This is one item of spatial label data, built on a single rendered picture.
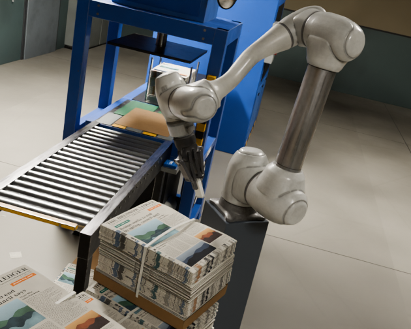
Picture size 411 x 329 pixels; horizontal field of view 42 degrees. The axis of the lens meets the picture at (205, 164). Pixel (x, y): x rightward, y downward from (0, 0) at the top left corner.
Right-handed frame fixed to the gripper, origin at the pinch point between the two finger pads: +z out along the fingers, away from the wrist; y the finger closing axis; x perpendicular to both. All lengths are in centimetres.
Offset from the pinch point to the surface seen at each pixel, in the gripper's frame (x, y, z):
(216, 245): -12.3, -9.8, 15.4
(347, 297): 47, 144, 157
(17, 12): 580, 274, -86
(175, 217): 7.7, -7.6, 8.8
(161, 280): -6.5, -30.9, 16.7
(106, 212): 65, 0, 18
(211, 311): -7.1, -15.6, 39.3
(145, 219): 10.8, -17.8, 4.3
